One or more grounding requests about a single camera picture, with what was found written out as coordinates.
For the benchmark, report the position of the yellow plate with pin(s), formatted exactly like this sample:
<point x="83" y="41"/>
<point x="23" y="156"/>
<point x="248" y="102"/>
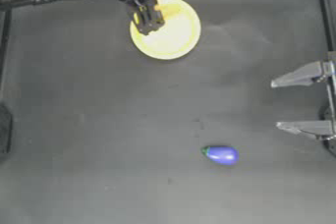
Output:
<point x="175" y="34"/>

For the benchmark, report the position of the purple toy eggplant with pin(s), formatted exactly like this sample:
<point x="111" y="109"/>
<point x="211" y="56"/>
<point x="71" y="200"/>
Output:
<point x="223" y="155"/>

